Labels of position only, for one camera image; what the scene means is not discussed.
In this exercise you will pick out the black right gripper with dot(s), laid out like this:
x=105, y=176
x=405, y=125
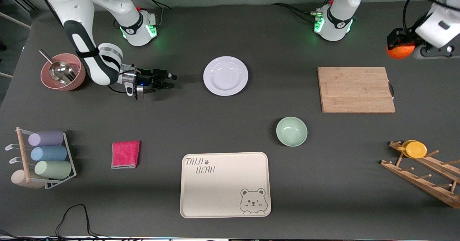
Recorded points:
x=148, y=78

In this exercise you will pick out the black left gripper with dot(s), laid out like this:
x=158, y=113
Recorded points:
x=397, y=36

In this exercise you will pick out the orange fruit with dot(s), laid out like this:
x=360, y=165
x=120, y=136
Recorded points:
x=400, y=52

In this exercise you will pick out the white round plate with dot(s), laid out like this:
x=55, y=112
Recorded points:
x=225, y=75

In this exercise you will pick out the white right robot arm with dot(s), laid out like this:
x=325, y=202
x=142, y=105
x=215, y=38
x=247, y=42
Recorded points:
x=75, y=4

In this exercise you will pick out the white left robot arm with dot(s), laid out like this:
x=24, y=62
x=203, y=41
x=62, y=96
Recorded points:
x=336, y=25

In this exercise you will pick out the wooden cutting board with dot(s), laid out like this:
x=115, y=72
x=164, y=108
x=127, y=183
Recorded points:
x=354, y=90

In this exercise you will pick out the pink bowl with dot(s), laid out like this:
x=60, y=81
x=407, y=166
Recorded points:
x=81, y=76

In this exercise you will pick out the pink folded cloth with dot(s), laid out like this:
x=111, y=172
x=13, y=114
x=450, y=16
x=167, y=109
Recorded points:
x=125, y=154

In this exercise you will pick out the metal scoop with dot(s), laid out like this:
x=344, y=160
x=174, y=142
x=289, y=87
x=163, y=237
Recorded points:
x=61, y=70

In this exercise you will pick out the yellow cup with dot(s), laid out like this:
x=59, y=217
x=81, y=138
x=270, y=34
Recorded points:
x=416, y=149

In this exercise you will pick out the cream bear print tray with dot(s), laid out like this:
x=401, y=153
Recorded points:
x=222, y=187

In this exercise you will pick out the purple cup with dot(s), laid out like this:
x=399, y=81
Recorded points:
x=46, y=138

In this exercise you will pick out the wooden peg rack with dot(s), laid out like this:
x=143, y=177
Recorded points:
x=417, y=176

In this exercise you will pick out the pale green bowl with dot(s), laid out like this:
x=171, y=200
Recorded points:
x=291, y=131

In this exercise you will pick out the blue cup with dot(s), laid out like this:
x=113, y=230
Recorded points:
x=48, y=153

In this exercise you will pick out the green cup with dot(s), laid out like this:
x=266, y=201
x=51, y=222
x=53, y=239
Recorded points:
x=54, y=169

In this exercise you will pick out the beige cup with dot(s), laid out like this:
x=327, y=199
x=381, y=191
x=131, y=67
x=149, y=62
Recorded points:
x=18, y=179

